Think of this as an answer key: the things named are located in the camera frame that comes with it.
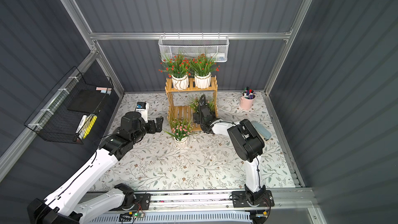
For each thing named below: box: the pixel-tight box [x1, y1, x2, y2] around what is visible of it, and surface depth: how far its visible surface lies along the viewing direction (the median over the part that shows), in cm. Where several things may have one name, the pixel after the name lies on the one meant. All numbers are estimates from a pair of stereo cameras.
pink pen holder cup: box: [239, 94, 257, 111], surface depth 107 cm
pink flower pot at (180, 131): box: [164, 118, 196, 148], surface depth 85 cm
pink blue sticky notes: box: [95, 87, 108, 94], surface depth 86 cm
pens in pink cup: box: [240, 86, 257, 100], surface depth 104 cm
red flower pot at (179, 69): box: [158, 55, 192, 91], surface depth 77 cm
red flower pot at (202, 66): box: [190, 53, 221, 90], surface depth 80 cm
